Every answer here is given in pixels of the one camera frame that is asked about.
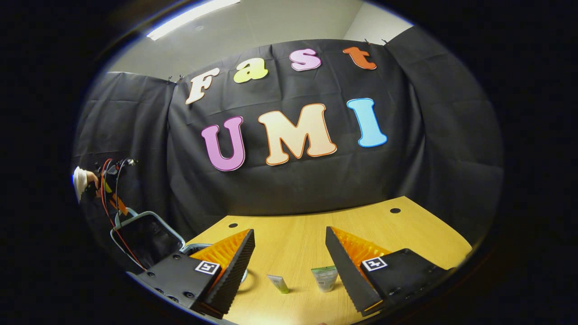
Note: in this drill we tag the light blue suitcase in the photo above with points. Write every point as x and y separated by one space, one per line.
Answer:
144 239

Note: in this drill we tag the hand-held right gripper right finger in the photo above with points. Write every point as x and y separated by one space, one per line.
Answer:
345 271

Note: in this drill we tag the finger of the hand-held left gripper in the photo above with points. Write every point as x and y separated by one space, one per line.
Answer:
119 205

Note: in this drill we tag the small pale green tube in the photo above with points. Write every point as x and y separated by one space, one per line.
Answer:
279 284

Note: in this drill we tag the large white green tube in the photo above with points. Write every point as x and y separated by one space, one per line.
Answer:
324 280

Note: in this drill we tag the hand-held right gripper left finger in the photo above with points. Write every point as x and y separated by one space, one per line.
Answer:
237 271

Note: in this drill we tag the black backdrop cloth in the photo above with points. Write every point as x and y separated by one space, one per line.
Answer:
406 135

